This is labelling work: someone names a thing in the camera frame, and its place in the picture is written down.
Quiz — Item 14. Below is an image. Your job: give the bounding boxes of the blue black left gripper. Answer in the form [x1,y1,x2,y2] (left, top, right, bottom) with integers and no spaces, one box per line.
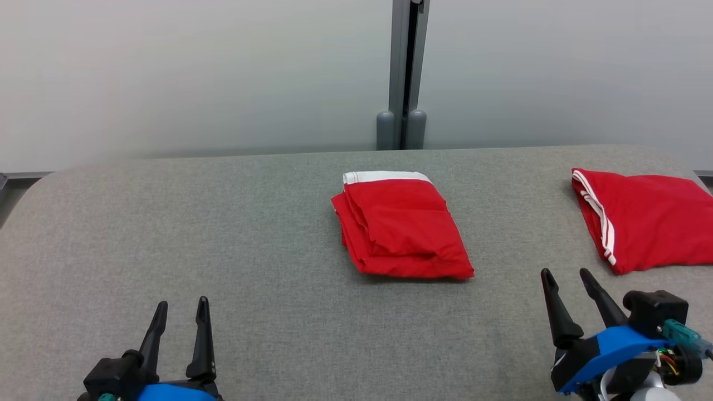
[134,296,223,401]

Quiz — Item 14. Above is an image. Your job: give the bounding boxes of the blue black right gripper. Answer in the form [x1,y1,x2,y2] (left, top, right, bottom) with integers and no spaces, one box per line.
[540,268,669,396]

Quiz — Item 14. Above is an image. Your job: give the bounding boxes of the red and white jersey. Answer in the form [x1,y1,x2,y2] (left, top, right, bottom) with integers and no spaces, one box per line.
[571,168,713,275]

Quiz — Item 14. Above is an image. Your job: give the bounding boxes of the red and white shorts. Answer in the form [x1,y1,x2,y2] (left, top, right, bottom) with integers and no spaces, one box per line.
[331,170,475,280]

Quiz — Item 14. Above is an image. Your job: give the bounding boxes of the grey rounded post foot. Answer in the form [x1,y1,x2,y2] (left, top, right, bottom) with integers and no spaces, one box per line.
[406,109,427,150]
[376,110,395,151]

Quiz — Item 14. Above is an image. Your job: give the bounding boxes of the grey metal partition post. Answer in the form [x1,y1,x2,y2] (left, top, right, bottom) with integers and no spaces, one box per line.
[388,0,431,150]

